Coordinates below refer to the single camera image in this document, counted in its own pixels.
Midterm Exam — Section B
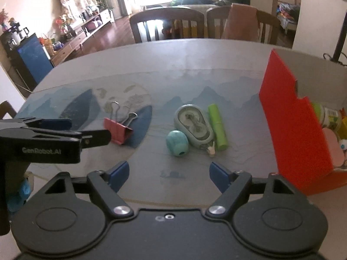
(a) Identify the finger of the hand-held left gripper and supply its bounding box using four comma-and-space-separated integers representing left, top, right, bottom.
15, 116, 73, 132
26, 127, 112, 150

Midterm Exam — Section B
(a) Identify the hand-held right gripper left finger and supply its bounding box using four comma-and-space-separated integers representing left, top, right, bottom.
45, 161, 134, 218

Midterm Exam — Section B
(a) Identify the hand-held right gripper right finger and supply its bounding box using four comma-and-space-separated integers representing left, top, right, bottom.
205, 162, 296, 218

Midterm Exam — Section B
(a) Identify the red binder clip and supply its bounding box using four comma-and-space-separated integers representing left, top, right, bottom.
103, 101, 139, 145

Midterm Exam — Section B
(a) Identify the green highlighter pen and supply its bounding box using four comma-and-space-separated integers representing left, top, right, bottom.
208, 103, 229, 151

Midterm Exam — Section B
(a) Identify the teal egg-shaped pencil sharpener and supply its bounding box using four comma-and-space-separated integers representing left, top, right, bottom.
166, 130, 189, 158

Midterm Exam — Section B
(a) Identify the grey correction tape dispenser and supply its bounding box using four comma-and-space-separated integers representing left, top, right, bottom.
173, 104, 216, 158

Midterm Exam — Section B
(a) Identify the red cardboard box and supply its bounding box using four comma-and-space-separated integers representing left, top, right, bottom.
259, 49, 347, 197

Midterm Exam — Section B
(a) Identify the pink heart-shaped bowl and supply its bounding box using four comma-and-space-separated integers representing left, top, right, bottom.
322, 128, 346, 170

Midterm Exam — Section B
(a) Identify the yellow small carton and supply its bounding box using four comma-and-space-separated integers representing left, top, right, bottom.
339, 109, 347, 140

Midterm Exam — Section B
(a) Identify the person's left hand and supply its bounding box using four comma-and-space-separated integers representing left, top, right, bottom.
8, 179, 32, 213

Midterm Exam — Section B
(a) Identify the dark wooden chair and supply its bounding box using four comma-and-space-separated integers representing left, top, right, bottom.
255, 10, 282, 45
0, 100, 18, 120
129, 6, 205, 44
205, 6, 234, 39

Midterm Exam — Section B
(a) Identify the black cabinet with blue front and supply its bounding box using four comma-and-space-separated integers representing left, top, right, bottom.
9, 32, 55, 87

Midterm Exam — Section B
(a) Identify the wooden television cabinet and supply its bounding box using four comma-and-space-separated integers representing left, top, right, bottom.
50, 8, 114, 67

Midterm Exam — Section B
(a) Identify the mountain print table mat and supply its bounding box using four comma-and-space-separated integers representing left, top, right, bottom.
15, 68, 280, 203

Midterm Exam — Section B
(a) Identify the jar with green lid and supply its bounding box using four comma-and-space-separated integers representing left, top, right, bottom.
312, 101, 342, 130

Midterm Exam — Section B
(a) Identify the yellow seat cushion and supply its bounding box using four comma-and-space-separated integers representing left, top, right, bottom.
180, 26, 200, 39

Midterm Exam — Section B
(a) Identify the grey desk lamp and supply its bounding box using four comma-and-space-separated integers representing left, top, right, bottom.
324, 0, 347, 63

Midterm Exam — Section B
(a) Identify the coiled black cable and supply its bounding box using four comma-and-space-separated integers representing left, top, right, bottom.
322, 52, 347, 66

